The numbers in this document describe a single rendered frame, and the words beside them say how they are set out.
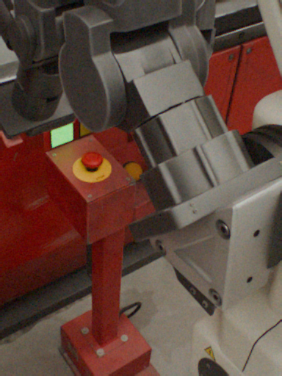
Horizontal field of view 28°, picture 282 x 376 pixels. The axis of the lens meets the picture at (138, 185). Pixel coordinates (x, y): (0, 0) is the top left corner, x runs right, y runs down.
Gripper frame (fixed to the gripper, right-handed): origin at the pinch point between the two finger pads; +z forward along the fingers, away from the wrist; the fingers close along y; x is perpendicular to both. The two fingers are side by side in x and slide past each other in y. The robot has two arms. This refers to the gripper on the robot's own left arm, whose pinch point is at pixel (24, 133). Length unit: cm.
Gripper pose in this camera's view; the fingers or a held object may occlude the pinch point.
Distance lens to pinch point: 79.1
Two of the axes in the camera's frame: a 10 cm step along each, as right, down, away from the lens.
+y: -8.1, 3.8, -4.5
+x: 4.9, 8.5, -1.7
